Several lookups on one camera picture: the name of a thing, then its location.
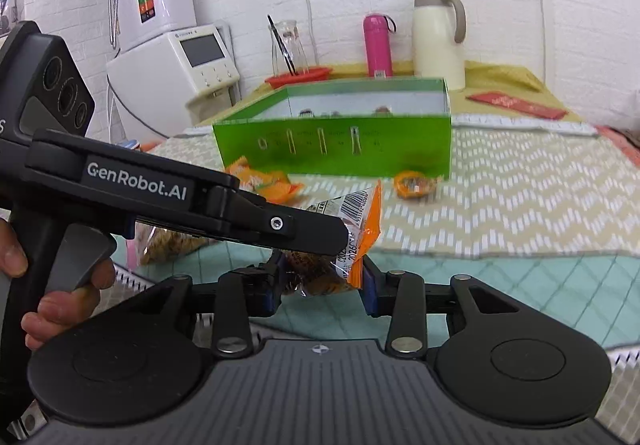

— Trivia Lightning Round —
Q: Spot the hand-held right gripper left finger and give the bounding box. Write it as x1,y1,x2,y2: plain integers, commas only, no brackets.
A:
127,250,282,360

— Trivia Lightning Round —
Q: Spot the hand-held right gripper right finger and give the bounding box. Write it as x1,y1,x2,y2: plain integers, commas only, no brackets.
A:
362,257,521,358

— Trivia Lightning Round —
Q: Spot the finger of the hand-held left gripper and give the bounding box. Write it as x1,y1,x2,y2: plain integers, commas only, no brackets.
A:
206,186,349,257

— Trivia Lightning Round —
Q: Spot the orange snack packet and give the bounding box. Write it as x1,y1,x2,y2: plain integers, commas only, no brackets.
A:
280,180,383,298
223,156,305,203

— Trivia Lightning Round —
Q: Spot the clear seed packet pink edge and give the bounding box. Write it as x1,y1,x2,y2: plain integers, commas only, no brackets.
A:
127,222,211,270

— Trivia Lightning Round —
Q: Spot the green cardboard box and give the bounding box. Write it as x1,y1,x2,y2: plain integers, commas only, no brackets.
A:
212,78,452,178

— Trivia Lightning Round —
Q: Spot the small round orange packet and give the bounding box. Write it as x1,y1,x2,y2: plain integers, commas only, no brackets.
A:
393,169,441,198

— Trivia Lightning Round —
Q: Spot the person's left hand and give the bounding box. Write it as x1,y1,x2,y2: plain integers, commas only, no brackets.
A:
0,219,117,352

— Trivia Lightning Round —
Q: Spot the white machine with screen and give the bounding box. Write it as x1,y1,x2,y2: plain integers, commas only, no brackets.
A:
106,24,241,141

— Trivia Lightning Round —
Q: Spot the red plastic basket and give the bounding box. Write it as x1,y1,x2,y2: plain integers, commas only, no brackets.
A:
265,66,333,88

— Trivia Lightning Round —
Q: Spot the glass carafe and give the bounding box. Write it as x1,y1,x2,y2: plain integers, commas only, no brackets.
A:
268,20,310,76

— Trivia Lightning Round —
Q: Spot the black chopstick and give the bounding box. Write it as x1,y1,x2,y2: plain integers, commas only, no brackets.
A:
272,22,298,75
267,15,295,75

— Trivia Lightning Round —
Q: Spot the patterned tablecloth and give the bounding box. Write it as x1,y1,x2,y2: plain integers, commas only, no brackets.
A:
110,112,640,445

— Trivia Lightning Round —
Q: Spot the pink thermos bottle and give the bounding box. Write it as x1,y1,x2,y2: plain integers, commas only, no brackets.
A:
363,14,397,77

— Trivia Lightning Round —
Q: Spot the cream thermos jug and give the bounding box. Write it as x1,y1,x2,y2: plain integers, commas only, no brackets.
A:
412,0,467,92

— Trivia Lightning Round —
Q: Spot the red envelope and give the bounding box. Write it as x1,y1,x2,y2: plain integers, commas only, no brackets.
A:
466,90,569,120

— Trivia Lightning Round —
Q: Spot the metal hose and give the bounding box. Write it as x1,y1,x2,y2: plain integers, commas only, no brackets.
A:
106,0,124,52

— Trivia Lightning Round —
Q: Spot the white wall water purifier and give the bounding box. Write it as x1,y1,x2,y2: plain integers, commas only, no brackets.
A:
107,0,197,51

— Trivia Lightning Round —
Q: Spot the white wall conduit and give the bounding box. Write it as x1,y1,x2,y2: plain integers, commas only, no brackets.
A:
524,0,549,86

